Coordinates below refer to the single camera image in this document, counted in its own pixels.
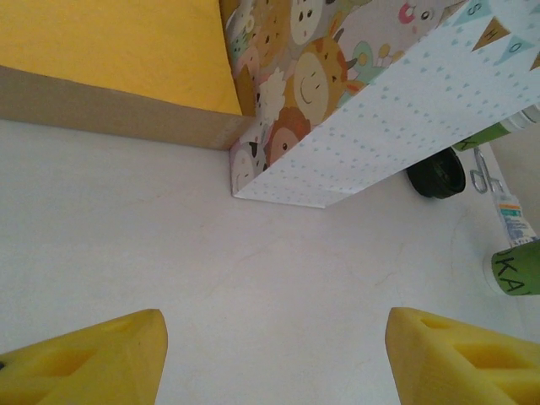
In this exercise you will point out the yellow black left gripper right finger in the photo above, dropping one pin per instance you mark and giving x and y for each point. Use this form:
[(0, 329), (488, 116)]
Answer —
[(464, 367)]

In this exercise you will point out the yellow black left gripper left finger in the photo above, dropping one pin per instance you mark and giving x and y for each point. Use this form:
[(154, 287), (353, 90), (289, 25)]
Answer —
[(84, 363)]

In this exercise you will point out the white paper gift bag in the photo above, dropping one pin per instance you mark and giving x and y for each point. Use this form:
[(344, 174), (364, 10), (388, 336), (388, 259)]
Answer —
[(379, 126)]

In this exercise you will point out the small printed sachet packet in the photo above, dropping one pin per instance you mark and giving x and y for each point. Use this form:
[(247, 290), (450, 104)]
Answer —
[(514, 219)]

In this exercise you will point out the black cup lid stack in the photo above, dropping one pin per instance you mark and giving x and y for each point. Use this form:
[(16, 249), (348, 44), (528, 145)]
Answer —
[(436, 175)]

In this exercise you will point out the green white paper cup stack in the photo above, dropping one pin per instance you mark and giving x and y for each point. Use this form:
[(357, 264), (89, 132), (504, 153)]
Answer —
[(489, 135)]

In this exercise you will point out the brown cardboard box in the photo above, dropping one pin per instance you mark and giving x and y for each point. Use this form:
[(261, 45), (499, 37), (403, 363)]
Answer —
[(126, 114)]

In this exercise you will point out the yellow napkin stack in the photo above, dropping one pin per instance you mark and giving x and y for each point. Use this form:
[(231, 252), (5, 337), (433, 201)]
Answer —
[(105, 42)]

